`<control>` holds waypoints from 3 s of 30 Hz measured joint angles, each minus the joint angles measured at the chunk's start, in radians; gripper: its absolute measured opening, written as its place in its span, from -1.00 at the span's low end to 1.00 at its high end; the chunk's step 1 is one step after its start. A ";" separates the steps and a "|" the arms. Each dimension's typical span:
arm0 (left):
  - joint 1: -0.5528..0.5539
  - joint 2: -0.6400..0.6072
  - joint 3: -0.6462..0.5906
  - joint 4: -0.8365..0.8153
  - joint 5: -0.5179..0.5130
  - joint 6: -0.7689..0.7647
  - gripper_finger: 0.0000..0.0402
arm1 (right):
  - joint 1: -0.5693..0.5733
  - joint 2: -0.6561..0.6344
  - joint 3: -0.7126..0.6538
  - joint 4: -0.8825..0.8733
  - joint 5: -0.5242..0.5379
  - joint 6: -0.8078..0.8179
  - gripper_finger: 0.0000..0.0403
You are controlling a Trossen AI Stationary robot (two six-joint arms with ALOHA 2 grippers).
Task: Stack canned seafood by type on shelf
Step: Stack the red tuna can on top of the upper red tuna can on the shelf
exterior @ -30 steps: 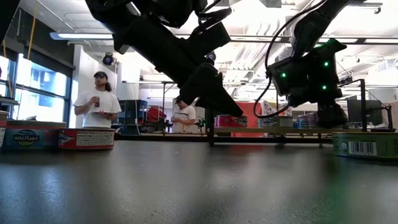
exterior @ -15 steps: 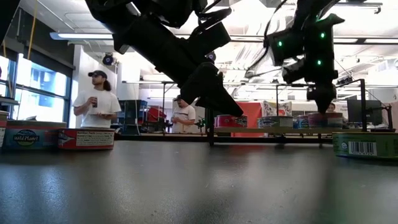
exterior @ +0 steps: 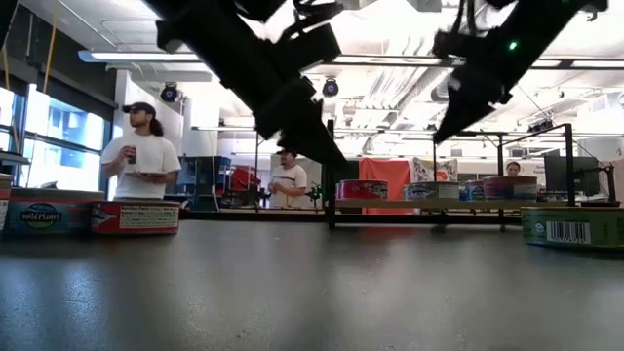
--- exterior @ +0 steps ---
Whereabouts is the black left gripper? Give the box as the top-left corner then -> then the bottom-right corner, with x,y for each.
221,58 -> 348,167

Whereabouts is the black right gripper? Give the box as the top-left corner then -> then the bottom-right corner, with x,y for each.
432,26 -> 518,144

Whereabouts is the red label can silver lid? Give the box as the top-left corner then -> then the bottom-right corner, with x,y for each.
335,179 -> 390,202
90,200 -> 181,237

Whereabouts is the green label can silver lid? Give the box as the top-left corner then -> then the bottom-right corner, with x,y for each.
520,206 -> 624,251
403,180 -> 460,202

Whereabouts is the blue label can gold lid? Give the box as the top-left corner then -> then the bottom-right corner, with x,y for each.
3,188 -> 106,236
482,175 -> 539,202

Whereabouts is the wooden shelf board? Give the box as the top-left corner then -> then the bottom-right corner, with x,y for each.
335,199 -> 571,212

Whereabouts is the patterned cloth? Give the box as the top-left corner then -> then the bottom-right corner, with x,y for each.
411,156 -> 460,183

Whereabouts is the red box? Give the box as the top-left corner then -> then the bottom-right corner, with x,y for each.
228,165 -> 263,194

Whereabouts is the orange red cloth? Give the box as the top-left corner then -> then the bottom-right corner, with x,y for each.
358,157 -> 413,215

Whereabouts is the ceiling light bar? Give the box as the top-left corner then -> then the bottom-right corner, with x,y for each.
331,54 -> 624,70

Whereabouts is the dark background monitor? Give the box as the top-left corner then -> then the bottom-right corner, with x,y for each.
543,155 -> 602,198

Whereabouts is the black table mat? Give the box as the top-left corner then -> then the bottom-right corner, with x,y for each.
0,218 -> 624,351

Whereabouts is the long ceiling light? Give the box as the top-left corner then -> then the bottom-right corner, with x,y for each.
77,49 -> 202,64

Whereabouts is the large window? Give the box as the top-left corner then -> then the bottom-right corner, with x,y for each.
0,85 -> 114,196

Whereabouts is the yellow pole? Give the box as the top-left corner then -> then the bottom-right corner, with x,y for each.
42,0 -> 60,95

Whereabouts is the black metal shelf frame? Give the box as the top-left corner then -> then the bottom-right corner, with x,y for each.
323,118 -> 575,231

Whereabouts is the silver ventilation duct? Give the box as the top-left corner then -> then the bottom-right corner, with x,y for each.
363,62 -> 457,152

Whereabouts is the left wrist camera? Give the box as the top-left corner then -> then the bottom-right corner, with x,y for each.
278,22 -> 343,75

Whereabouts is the black metal rig frame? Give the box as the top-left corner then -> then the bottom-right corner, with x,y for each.
178,207 -> 624,228

